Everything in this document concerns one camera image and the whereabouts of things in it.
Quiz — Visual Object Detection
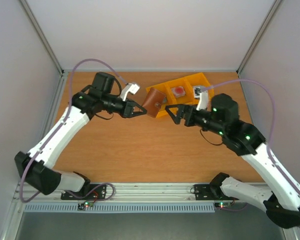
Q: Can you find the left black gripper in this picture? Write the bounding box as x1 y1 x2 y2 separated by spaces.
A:
102 94 147 119

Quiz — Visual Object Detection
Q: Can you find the red circle card stack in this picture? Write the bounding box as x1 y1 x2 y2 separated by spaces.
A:
171 86 186 98

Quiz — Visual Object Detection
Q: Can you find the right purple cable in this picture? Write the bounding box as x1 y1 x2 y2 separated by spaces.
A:
202 78 300 231

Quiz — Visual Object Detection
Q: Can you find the yellow three-compartment bin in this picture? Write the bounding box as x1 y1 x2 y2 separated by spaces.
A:
142 72 211 118

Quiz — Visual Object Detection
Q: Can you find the left circuit board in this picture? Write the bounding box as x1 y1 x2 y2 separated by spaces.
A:
77 201 94 211

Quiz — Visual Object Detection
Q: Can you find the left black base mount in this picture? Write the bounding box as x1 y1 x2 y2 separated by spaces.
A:
60 183 107 201

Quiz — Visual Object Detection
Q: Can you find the circuit board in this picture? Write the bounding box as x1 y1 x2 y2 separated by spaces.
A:
77 201 94 211
214 202 232 209

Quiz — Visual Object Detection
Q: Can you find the aluminium front rail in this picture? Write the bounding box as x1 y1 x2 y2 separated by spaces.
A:
12 181 288 203

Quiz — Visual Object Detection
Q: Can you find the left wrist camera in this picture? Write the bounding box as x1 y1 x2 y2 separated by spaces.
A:
119 82 140 101

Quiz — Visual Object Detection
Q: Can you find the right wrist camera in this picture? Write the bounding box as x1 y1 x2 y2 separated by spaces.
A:
192 85 209 111

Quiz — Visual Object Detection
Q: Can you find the brown leather card holder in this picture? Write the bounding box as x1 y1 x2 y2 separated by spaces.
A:
141 87 166 118

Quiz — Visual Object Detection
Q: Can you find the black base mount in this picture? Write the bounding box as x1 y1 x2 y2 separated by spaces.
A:
193 184 237 201
60 183 107 201

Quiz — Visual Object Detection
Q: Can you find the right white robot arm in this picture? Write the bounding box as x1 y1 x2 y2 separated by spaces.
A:
165 93 300 229

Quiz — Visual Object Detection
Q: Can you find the grey slotted cable duct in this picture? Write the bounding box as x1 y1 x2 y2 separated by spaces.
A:
24 202 215 214

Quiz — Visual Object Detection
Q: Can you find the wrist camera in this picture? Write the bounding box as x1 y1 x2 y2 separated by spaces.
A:
119 82 140 101
192 85 209 111

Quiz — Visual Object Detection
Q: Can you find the right circuit board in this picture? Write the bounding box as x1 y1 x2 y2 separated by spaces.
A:
214 202 232 209

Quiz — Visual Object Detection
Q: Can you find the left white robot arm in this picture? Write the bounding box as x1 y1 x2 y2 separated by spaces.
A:
14 72 147 199

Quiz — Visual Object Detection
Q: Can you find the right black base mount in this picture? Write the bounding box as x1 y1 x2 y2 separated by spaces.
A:
193 184 237 201

